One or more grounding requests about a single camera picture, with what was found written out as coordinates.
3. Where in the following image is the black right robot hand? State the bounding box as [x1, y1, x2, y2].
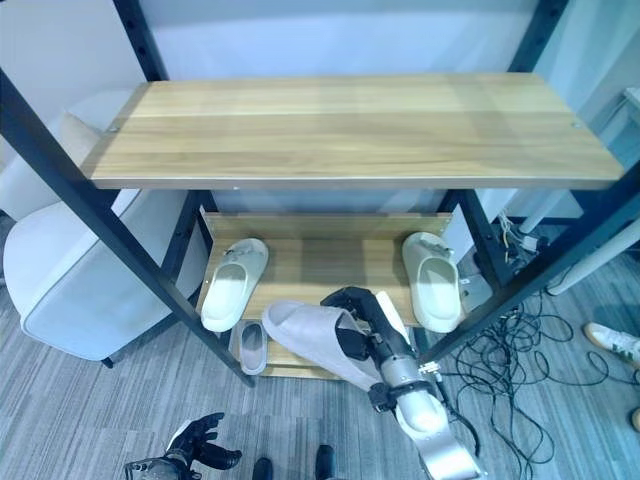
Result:
[319, 285, 416, 365]

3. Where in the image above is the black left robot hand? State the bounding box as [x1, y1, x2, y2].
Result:
[166, 411, 244, 470]

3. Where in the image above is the grey fabric slipper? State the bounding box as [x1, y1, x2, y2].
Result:
[235, 320, 270, 376]
[261, 299, 387, 397]

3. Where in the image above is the cream foam slide slipper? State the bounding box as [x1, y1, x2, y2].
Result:
[200, 238, 270, 333]
[402, 231, 463, 333]

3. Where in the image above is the wooden shelf board with lip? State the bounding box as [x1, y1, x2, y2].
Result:
[196, 204, 455, 332]

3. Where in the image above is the low narrow wooden shelf board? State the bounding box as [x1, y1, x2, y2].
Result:
[228, 324, 354, 384]

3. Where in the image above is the grey metal floor plate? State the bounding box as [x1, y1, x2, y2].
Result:
[458, 272, 495, 307]

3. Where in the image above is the dark right robot foot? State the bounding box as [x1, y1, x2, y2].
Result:
[314, 444, 337, 480]

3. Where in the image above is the white power strip with plugs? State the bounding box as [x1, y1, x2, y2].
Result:
[496, 211, 540, 262]

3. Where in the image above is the large light wooden shelf board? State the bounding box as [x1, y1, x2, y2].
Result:
[81, 73, 627, 192]

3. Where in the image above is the white upholstered armchair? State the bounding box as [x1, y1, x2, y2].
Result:
[2, 89, 212, 372]

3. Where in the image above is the person's white green sneaker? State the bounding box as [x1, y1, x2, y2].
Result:
[583, 321, 640, 370]

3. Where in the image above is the black floor cable tangle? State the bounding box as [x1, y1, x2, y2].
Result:
[418, 259, 624, 480]

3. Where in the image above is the black metal shoe rack frame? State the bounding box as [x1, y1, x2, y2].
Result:
[0, 0, 640, 390]

